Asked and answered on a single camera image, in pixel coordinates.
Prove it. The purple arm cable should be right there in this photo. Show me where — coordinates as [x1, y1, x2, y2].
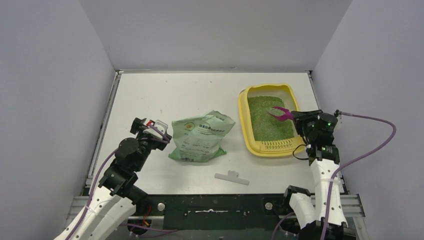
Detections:
[270, 111, 397, 240]
[64, 124, 180, 240]

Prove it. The yellow litter box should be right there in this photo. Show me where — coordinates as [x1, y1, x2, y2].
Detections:
[237, 83, 305, 158]

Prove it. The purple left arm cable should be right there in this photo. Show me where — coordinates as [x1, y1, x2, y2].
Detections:
[64, 124, 180, 240]

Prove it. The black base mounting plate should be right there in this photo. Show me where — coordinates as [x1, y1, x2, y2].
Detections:
[125, 193, 291, 231]

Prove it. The green litter in box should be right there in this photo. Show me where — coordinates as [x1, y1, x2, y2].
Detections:
[247, 96, 294, 142]

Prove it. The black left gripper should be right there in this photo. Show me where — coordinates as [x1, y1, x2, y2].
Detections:
[132, 118, 171, 172]

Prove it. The green cat litter bag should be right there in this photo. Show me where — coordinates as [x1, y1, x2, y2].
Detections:
[168, 110, 236, 163]

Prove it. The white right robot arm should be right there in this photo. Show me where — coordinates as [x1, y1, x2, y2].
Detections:
[281, 110, 348, 240]

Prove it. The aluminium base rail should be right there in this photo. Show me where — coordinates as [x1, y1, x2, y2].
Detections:
[61, 195, 365, 240]

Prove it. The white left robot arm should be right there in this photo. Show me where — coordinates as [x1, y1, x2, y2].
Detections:
[56, 118, 172, 240]

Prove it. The magenta plastic scoop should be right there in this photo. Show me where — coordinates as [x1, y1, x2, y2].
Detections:
[268, 106, 294, 122]

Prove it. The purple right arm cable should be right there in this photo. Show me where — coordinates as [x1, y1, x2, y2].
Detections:
[270, 111, 397, 240]

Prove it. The white bag sealing clip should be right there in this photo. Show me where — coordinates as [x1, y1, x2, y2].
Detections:
[214, 170, 250, 186]

